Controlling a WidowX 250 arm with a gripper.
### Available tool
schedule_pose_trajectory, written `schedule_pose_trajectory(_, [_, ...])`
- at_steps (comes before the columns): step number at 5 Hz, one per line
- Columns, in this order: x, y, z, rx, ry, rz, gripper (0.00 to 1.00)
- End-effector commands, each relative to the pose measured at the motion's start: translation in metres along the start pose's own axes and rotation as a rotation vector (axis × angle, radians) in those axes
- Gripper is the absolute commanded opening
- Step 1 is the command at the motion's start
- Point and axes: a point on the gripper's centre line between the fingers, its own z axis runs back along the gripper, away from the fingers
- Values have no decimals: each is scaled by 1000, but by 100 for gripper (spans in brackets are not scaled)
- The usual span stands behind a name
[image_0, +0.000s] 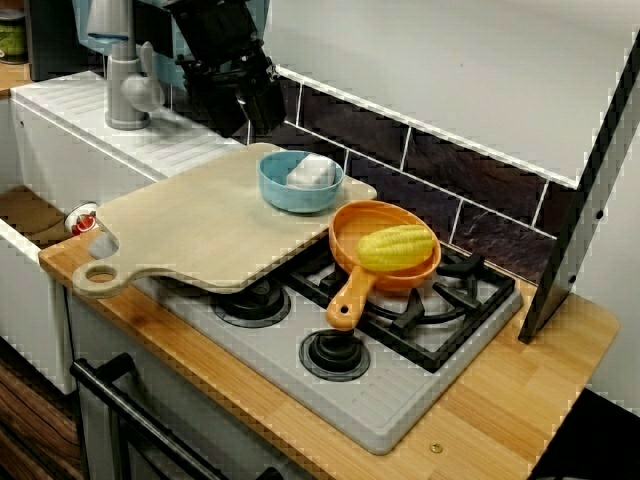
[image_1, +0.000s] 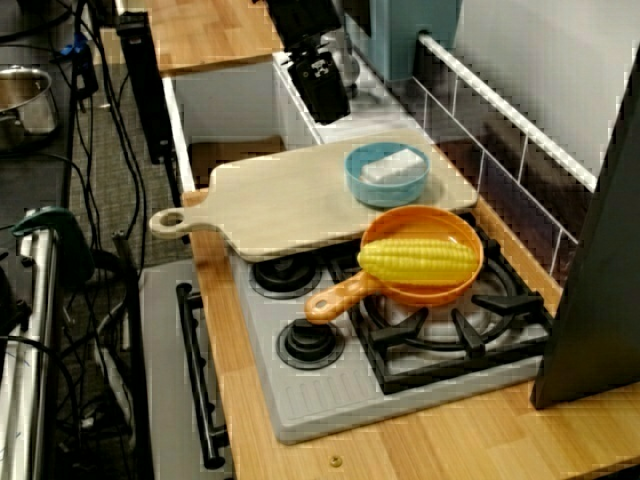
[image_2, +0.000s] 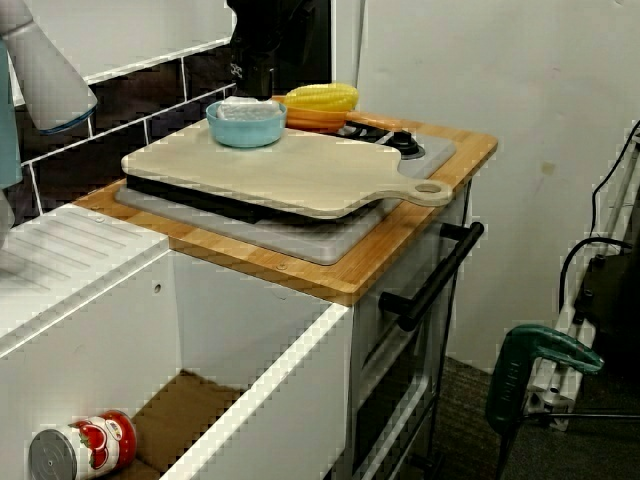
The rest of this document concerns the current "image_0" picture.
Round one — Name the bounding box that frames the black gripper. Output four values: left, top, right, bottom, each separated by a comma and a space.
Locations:
174, 41, 288, 138

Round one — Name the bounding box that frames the white toy bread slice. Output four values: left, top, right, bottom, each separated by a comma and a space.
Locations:
285, 153, 337, 190

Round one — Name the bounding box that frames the light blue plastic bowl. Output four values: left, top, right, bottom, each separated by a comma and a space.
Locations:
257, 149, 345, 216

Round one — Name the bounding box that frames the white toy sink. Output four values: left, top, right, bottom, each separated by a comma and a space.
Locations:
0, 69, 246, 396

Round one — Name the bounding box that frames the tomato print tin can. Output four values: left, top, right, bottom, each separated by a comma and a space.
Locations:
63, 201, 99, 237

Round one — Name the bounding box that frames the black stove knob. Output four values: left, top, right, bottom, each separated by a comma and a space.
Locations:
298, 329, 371, 384
209, 279, 292, 329

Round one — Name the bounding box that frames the yellow toy corn cob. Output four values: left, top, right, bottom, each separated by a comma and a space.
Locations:
355, 223, 434, 274

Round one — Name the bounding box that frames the black block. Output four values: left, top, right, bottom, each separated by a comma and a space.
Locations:
24, 0, 81, 81

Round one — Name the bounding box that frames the orange toy frying pan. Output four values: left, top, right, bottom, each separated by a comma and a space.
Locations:
325, 199, 442, 331

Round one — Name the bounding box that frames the dark tile backsplash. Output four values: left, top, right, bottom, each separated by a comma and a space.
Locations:
232, 62, 584, 281

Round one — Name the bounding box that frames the wooden table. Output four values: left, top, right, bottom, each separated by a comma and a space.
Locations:
0, 62, 32, 99

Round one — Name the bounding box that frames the green tin can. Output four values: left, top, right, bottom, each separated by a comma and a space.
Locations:
0, 9, 27, 65

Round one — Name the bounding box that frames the white toy kitchen cabinet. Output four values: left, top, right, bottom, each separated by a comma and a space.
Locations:
64, 289, 311, 480

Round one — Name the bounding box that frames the black burner grate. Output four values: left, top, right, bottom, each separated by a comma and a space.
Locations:
279, 244, 516, 374

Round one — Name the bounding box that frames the grey toy stove top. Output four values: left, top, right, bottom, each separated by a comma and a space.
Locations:
134, 239, 525, 456

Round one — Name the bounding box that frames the wooden countertop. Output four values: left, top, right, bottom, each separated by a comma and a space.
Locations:
38, 229, 621, 480

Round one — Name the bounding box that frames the wooden cutting board with handle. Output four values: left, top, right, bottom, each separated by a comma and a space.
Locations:
72, 142, 379, 300

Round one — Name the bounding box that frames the black oven door handle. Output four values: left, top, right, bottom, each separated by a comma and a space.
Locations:
69, 352, 281, 480

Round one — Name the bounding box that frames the black upright shelf post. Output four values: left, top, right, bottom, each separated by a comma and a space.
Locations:
518, 34, 640, 345

